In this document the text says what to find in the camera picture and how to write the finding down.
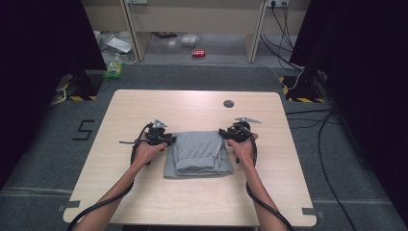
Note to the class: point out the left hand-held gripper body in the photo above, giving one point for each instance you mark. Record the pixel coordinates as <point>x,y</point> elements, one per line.
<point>155,134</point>

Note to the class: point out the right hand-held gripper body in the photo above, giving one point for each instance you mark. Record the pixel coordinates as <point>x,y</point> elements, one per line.
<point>240,131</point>

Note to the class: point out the grey shorts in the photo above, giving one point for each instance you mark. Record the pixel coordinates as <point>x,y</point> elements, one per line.
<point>197,154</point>

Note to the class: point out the person's right hand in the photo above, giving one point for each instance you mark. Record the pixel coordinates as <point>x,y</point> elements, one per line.
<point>243,150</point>

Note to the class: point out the person's left hand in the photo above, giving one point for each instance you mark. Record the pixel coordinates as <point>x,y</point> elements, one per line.
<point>146,154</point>

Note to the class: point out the dark round table grommet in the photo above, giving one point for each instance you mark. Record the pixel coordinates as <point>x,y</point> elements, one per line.
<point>228,104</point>

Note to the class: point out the black stand base hazard tape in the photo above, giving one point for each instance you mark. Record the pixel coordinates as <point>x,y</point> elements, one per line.
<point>303,89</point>
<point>84,85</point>

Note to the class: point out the green wet wipes packet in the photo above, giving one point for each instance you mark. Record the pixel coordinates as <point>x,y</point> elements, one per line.
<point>114,69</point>

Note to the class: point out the red drink can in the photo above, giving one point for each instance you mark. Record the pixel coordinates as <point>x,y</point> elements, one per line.
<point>198,53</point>

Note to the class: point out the clear plastic container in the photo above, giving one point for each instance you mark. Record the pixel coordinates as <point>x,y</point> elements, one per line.
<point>189,40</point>

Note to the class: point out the grey plastic sheet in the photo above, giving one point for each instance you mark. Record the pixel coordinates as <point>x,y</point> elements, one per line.
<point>119,44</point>

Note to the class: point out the black curtain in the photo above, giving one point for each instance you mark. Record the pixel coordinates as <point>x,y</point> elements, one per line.
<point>369,80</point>
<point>38,64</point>

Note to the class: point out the white wall socket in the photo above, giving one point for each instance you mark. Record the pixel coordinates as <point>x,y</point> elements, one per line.
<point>277,2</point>
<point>137,1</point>

